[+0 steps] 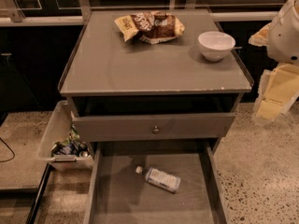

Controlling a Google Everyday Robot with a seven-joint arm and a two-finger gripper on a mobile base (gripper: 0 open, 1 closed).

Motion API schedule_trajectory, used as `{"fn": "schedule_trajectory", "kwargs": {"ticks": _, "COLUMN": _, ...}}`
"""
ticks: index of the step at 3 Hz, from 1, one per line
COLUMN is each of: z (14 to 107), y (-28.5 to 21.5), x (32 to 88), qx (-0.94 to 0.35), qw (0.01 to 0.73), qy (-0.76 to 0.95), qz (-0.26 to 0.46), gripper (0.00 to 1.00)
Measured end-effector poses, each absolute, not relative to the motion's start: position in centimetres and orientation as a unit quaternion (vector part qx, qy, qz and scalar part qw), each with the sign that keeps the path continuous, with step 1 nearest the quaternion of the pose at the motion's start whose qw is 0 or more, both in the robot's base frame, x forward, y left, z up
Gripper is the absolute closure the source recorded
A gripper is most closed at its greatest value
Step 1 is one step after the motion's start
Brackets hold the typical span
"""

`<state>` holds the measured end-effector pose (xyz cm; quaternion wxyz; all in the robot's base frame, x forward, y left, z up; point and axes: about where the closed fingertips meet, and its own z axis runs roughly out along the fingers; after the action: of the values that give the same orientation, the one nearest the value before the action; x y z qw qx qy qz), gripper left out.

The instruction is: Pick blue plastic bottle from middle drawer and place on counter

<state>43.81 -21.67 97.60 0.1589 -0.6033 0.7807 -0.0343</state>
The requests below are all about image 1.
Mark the grey open middle drawer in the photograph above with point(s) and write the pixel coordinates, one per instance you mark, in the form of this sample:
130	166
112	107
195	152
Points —
118	195

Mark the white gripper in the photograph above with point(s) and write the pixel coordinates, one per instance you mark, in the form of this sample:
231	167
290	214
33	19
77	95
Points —
284	36

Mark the brown yellow chip bag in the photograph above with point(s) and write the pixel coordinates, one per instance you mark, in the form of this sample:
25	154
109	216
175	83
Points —
152	27

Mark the white ceramic bowl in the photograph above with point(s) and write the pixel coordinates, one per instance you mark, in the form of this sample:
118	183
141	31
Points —
215	45

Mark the grey top drawer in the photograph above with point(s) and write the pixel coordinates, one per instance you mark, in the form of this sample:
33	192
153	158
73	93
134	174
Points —
125	118

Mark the grey drawer cabinet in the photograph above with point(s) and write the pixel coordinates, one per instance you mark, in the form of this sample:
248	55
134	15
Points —
106	65

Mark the clear plastic trash bin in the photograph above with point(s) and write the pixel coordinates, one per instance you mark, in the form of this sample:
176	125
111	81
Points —
58	130

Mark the metal railing frame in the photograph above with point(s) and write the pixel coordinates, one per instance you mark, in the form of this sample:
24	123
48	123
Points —
44	12

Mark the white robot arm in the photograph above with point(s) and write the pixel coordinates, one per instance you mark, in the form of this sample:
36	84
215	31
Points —
283	36

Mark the crumpled cans and wrappers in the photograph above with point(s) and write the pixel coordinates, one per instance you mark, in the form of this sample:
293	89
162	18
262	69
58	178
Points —
72	145

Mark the blue plastic bottle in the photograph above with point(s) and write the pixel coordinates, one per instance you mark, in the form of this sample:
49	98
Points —
159	178

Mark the round metal drawer knob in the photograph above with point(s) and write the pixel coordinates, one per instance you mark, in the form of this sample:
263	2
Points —
156	130

